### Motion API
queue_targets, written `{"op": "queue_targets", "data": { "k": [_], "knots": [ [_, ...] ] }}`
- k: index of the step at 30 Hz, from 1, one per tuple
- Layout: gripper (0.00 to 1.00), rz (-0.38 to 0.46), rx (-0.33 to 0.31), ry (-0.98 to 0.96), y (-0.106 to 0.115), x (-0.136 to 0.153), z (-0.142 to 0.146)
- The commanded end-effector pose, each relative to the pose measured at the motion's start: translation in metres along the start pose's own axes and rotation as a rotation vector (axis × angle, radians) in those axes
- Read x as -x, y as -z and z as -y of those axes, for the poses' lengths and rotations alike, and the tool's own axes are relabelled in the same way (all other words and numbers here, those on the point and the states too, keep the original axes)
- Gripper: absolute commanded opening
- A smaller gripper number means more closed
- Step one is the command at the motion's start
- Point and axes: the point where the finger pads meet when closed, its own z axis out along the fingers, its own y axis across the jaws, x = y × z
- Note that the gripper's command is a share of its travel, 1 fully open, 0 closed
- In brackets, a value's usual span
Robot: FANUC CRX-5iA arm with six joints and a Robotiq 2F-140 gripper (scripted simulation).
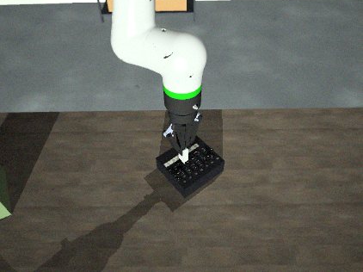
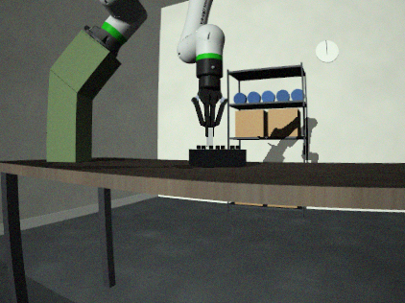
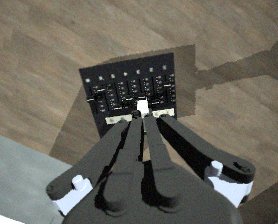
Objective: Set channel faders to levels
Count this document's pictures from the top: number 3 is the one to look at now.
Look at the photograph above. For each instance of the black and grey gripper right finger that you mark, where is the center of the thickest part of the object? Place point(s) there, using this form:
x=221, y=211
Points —
x=230, y=175

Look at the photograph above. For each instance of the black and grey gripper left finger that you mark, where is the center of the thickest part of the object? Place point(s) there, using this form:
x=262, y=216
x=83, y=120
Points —
x=123, y=145

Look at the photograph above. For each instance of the black lighting desk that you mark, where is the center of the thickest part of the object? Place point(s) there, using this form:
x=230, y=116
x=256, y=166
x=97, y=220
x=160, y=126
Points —
x=151, y=78

